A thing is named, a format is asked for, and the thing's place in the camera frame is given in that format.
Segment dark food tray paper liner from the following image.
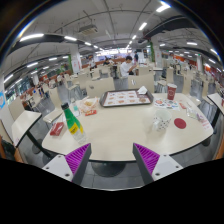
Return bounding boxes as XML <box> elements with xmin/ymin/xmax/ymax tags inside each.
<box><xmin>99</xmin><ymin>89</ymin><xmax>155</xmax><ymax>108</ymax></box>

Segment beige side table black leg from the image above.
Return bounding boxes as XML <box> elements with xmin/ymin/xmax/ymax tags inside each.
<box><xmin>11</xmin><ymin>110</ymin><xmax>43</xmax><ymax>155</ymax></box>
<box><xmin>206</xmin><ymin>92</ymin><xmax>224</xmax><ymax>129</ymax></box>

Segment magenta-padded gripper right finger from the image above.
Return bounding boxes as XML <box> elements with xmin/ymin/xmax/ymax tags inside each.
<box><xmin>132</xmin><ymin>143</ymin><xmax>184</xmax><ymax>185</ymax></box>

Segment beige canteen chairs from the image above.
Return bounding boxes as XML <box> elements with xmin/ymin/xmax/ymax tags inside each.
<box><xmin>8</xmin><ymin>63</ymin><xmax>214</xmax><ymax>128</ymax></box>

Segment small clear sanitizer bottle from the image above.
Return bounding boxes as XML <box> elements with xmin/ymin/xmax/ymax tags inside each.
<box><xmin>71</xmin><ymin>101</ymin><xmax>81</xmax><ymax>117</ymax></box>

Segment ceiling air conditioner unit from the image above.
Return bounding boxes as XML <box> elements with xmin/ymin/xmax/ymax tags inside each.
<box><xmin>78</xmin><ymin>23</ymin><xmax>99</xmax><ymax>36</ymax></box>

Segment flat round red coaster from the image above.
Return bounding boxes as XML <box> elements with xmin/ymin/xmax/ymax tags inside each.
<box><xmin>173</xmin><ymin>117</ymin><xmax>188</xmax><ymax>130</ymax></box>

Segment white leaflet red text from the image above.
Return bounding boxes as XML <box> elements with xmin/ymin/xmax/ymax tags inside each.
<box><xmin>199</xmin><ymin>117</ymin><xmax>214</xmax><ymax>131</ymax></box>

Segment food wrapper bag with fries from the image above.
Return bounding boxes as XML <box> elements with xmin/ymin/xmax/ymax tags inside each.
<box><xmin>78</xmin><ymin>96</ymin><xmax>100</xmax><ymax>114</ymax></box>

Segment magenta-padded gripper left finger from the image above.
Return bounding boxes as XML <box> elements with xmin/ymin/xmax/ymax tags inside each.
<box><xmin>42</xmin><ymin>143</ymin><xmax>92</xmax><ymax>186</ymax></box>

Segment small red box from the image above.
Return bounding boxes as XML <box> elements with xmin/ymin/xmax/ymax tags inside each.
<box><xmin>49</xmin><ymin>121</ymin><xmax>65</xmax><ymax>137</ymax></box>

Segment white crumpled napkin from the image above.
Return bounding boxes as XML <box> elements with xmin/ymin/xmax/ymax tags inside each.
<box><xmin>136</xmin><ymin>85</ymin><xmax>149</xmax><ymax>95</ymax></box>

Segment red paper cup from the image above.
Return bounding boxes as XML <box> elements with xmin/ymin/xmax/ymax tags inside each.
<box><xmin>166</xmin><ymin>83</ymin><xmax>178</xmax><ymax>101</ymax></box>

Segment green drink bottle yellow label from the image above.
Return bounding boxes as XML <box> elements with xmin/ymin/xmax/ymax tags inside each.
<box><xmin>60</xmin><ymin>102</ymin><xmax>88</xmax><ymax>145</ymax></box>

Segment colourful sticker flyer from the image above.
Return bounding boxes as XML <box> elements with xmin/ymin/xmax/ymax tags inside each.
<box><xmin>153</xmin><ymin>98</ymin><xmax>180</xmax><ymax>111</ymax></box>

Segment ceiling lights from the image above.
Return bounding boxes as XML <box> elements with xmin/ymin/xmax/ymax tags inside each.
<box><xmin>3</xmin><ymin>1</ymin><xmax>223</xmax><ymax>84</ymax></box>

